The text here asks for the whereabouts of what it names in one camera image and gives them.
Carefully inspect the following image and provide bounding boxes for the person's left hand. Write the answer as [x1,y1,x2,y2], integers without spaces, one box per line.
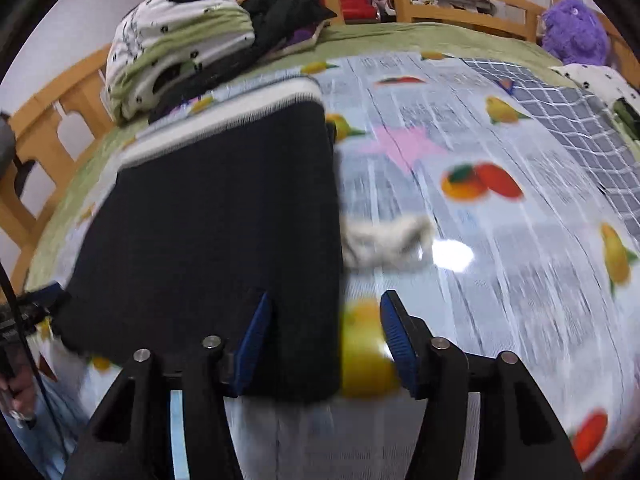
[0,352,40,429]

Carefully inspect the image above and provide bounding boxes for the pile of household clutter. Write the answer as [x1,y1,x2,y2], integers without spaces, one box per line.
[407,0,496,17]

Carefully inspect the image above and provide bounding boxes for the purple cushion cream edge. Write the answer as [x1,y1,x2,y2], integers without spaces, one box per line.
[260,22,328,61]

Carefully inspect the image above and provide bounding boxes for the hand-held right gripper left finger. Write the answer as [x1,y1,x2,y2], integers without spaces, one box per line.
[62,291,273,480]

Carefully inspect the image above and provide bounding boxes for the grey checked cloth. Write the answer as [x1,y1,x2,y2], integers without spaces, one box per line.
[462,57,640,238]

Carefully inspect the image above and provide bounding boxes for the fruit printed plastic sheet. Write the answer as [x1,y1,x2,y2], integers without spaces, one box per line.
[30,50,640,480]

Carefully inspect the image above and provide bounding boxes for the white pillow black dots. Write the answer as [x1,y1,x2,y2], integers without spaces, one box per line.
[550,62,640,142]

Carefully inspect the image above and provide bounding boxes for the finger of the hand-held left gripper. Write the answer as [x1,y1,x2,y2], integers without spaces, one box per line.
[20,282,69,322]

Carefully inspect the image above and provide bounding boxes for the black pants white striped waistband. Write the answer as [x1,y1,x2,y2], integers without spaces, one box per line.
[50,77,437,403]

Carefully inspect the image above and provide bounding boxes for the purple plush toy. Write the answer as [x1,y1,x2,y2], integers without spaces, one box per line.
[540,0,612,67]

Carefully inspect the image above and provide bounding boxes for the green bed sheet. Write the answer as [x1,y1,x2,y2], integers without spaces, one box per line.
[25,22,640,281]

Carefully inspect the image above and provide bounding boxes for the wooden bed frame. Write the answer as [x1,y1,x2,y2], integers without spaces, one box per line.
[0,0,640,306]

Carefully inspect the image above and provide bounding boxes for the folded white green quilt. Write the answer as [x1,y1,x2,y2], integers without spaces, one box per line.
[105,0,257,123]

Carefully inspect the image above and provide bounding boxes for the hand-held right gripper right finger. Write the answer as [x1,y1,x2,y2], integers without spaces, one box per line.
[379,289,586,480]

